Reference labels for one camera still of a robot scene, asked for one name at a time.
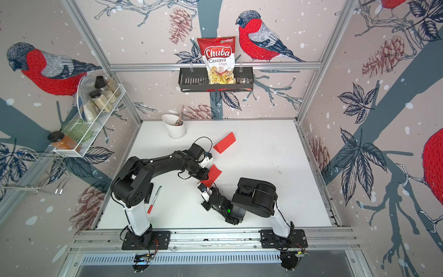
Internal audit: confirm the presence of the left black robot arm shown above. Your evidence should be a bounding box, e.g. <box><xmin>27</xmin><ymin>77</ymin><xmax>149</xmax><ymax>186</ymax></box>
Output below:
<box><xmin>111</xmin><ymin>143</ymin><xmax>210</xmax><ymax>249</ymax></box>

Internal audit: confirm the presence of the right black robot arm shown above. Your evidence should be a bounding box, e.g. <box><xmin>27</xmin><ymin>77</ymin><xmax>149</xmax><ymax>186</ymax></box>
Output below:
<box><xmin>197</xmin><ymin>177</ymin><xmax>294</xmax><ymax>248</ymax></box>

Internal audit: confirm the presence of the white utensil cup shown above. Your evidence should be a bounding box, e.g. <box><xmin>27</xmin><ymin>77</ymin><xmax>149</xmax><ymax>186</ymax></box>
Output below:
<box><xmin>162</xmin><ymin>114</ymin><xmax>186</xmax><ymax>140</ymax></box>

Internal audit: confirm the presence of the red marker pen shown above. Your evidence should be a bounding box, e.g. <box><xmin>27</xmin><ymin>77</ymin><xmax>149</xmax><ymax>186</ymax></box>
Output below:
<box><xmin>147</xmin><ymin>186</ymin><xmax>162</xmax><ymax>214</ymax></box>

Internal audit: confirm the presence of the Chuba cassava chips bag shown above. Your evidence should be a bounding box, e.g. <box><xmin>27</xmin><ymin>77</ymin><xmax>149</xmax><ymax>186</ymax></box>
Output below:
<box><xmin>197</xmin><ymin>37</ymin><xmax>236</xmax><ymax>85</ymax></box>

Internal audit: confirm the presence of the black-lid spice jar lower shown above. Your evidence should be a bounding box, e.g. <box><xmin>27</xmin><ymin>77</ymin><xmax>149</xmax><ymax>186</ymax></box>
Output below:
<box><xmin>90</xmin><ymin>90</ymin><xmax>113</xmax><ymax>113</ymax></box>

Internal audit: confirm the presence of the black-lid spice jar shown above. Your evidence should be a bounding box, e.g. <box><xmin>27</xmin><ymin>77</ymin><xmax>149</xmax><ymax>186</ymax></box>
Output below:
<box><xmin>95</xmin><ymin>76</ymin><xmax>121</xmax><ymax>98</ymax></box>
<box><xmin>90</xmin><ymin>90</ymin><xmax>113</xmax><ymax>113</ymax></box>

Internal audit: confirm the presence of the black-lid spice jar upper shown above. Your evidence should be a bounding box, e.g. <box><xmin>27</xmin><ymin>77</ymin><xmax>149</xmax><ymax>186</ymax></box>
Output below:
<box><xmin>95</xmin><ymin>76</ymin><xmax>121</xmax><ymax>98</ymax></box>

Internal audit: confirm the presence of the green contents glass jar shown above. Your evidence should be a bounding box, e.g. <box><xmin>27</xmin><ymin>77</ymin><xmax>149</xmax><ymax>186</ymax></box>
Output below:
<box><xmin>62</xmin><ymin>118</ymin><xmax>92</xmax><ymax>143</ymax></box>

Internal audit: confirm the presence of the orange spice jar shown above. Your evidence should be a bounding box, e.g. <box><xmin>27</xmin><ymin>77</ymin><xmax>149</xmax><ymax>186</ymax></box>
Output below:
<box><xmin>47</xmin><ymin>131</ymin><xmax>81</xmax><ymax>152</ymax></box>

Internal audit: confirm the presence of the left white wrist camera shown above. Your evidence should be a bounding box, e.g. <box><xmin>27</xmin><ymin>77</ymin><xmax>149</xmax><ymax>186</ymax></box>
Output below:
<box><xmin>199</xmin><ymin>152</ymin><xmax>213</xmax><ymax>168</ymax></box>

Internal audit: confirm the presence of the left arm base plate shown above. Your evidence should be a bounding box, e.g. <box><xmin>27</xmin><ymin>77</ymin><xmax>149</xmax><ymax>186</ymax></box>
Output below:
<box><xmin>121</xmin><ymin>231</ymin><xmax>171</xmax><ymax>251</ymax></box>

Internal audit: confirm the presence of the black wire wall basket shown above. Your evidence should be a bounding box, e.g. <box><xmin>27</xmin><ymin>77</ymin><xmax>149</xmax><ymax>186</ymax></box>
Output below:
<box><xmin>178</xmin><ymin>67</ymin><xmax>254</xmax><ymax>92</ymax></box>

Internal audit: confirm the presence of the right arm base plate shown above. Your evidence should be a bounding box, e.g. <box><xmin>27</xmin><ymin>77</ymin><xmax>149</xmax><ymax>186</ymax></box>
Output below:
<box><xmin>260</xmin><ymin>229</ymin><xmax>308</xmax><ymax>251</ymax></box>

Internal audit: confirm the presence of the white wire spice rack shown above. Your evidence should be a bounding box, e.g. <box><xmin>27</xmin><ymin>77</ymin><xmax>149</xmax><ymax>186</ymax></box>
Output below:
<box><xmin>55</xmin><ymin>70</ymin><xmax>126</xmax><ymax>158</ymax></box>

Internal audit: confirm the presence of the aluminium mounting rail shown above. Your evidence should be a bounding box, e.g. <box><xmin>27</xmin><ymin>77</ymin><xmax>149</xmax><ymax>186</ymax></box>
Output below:
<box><xmin>59</xmin><ymin>227</ymin><xmax>373</xmax><ymax>277</ymax></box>

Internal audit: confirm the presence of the chrome wire hook rack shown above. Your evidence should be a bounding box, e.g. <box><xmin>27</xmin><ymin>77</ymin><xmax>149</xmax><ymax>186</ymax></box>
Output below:
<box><xmin>1</xmin><ymin>148</ymin><xmax>72</xmax><ymax>196</ymax></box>

